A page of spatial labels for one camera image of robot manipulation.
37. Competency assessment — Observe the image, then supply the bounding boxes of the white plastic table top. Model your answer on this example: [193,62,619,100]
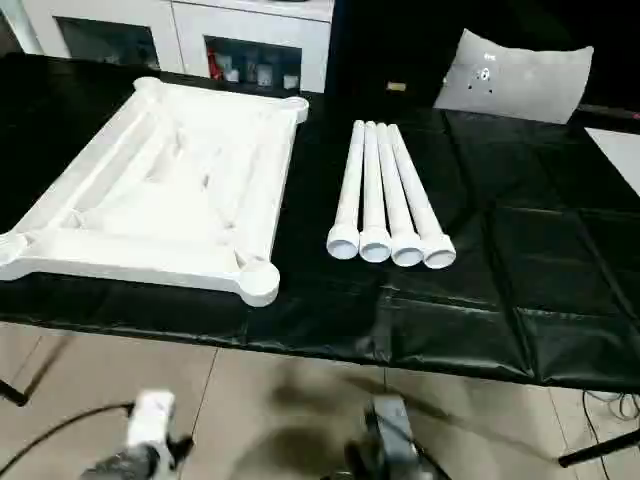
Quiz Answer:
[0,76,310,308]

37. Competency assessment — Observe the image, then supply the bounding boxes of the white plastic table leg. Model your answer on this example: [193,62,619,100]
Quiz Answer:
[387,124,457,271]
[375,122,425,268]
[358,121,393,265]
[327,119,369,261]

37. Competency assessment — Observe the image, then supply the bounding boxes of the black metal stand leg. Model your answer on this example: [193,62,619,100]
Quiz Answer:
[558,427,640,469]
[0,334,69,407]

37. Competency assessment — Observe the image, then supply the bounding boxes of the black floor mat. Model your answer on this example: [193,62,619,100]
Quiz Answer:
[0,52,640,394]

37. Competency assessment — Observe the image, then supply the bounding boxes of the white flat panel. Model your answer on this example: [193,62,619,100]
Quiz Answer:
[583,126,640,196]

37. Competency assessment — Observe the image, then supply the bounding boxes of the grey printed cushion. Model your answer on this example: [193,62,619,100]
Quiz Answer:
[432,28,595,125]

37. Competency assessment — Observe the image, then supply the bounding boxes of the white glass-door cabinet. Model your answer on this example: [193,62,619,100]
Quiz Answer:
[22,0,334,94]

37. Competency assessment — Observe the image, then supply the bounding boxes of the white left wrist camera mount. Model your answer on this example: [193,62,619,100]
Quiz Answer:
[127,389,176,446]

